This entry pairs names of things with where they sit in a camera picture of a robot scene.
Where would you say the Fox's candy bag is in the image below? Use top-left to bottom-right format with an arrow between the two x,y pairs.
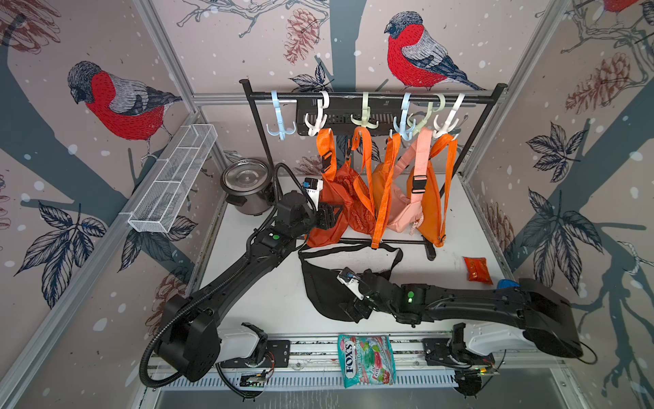
337,335 -> 397,389

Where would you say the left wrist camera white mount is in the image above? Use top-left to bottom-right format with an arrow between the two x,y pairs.
302,177 -> 323,209

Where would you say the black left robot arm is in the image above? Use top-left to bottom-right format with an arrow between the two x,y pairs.
138,163 -> 343,389

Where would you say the white wire mesh basket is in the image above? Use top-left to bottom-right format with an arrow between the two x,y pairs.
128,124 -> 217,233

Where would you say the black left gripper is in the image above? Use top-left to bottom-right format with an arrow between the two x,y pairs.
290,200 -> 343,240

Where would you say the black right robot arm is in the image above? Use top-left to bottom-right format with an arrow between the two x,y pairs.
337,269 -> 584,360

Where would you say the black sling bag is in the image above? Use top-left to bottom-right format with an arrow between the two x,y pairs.
298,241 -> 405,323

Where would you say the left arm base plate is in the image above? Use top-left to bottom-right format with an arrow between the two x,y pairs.
220,340 -> 291,369

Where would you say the white hook far right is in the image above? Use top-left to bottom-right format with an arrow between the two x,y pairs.
432,93 -> 465,140

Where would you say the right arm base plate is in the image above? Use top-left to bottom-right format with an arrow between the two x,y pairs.
422,337 -> 496,369

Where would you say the red snack packet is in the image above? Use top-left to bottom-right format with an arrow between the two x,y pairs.
463,257 -> 493,285

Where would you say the black clothes rack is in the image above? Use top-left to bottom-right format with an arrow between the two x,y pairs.
238,77 -> 509,262

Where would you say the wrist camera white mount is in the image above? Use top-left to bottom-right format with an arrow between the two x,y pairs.
337,268 -> 364,300
302,177 -> 323,209

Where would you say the black perforated wall shelf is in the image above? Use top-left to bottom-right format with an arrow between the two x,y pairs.
296,98 -> 402,136

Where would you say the bright orange sling bag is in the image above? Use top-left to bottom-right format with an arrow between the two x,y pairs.
410,134 -> 457,247

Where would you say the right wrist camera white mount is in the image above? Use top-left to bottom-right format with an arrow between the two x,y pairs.
337,268 -> 364,300

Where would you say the small circuit board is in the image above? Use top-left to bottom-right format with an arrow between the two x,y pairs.
238,371 -> 268,390

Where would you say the blue lidded container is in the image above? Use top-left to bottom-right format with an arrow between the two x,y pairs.
497,279 -> 520,290

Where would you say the steel rice cooker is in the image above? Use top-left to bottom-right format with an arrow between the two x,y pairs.
220,158 -> 274,216

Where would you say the pink sling bag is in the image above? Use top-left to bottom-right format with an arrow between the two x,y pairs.
387,129 -> 432,233

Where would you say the light green hook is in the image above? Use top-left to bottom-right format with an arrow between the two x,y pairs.
412,94 -> 446,136
350,92 -> 379,130

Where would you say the dark orange backpack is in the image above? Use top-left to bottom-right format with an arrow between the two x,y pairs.
342,126 -> 376,236

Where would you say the white hook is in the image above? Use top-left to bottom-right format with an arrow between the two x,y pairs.
432,93 -> 465,140
304,90 -> 330,136

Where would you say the light green hook middle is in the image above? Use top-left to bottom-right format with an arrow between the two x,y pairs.
350,92 -> 379,130

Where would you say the light blue hook far left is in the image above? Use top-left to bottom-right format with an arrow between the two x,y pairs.
266,90 -> 297,141

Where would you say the light blue hook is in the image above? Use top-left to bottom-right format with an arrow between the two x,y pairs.
266,90 -> 297,141
393,93 -> 416,141

